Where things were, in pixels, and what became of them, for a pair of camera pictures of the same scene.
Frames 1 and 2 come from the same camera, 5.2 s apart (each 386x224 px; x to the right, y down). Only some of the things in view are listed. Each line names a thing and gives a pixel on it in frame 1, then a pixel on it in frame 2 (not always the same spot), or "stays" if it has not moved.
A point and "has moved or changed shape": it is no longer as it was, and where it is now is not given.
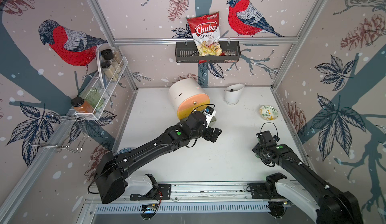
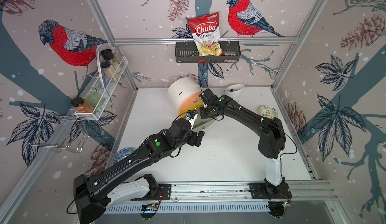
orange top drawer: (193, 100) stays
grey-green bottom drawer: (212, 121) has moved or changed shape
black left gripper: (216, 133) → (193, 140)
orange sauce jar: (81, 106) stays
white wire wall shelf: (110, 69) stays
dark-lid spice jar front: (109, 71) stays
